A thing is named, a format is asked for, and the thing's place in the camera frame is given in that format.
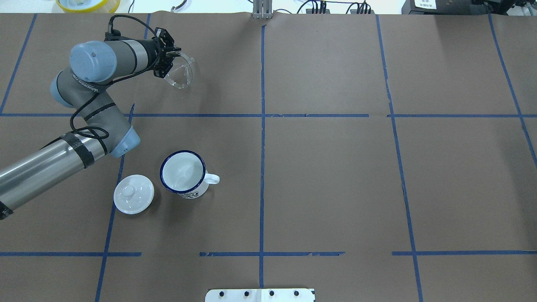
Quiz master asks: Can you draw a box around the aluminium frame post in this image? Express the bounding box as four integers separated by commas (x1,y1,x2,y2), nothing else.
251,0,274,19

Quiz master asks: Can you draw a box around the black box device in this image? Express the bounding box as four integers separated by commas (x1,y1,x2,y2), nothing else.
401,0,492,16

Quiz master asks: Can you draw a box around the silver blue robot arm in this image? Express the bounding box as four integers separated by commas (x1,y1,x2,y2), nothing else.
0,25,181,219

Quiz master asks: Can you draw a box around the white mug lid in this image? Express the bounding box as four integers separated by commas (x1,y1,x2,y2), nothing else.
113,174,155,215

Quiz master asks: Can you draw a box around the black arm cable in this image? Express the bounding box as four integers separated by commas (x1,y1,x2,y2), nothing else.
70,14,160,145

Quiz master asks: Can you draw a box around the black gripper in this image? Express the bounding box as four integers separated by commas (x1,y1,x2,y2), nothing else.
152,27,182,78

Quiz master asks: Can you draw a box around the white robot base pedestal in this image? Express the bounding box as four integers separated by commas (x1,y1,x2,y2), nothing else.
205,288,316,302

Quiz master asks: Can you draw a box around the white enamel mug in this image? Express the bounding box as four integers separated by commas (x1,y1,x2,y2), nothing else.
159,150,220,199

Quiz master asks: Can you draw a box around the yellow tape roll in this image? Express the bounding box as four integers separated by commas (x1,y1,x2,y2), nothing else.
55,0,121,13

